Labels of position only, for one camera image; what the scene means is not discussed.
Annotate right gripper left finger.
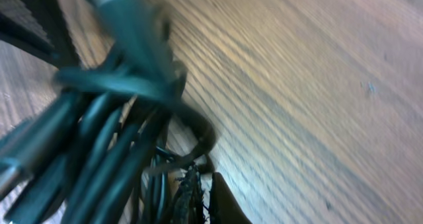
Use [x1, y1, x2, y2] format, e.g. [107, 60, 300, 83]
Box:
[169, 166, 206, 224]

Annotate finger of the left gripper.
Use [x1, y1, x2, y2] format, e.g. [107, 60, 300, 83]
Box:
[1, 0, 80, 69]

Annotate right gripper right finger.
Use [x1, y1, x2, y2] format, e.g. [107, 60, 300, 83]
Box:
[209, 172, 252, 224]

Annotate black cable bundle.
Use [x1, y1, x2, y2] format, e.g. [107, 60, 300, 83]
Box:
[0, 0, 219, 224]

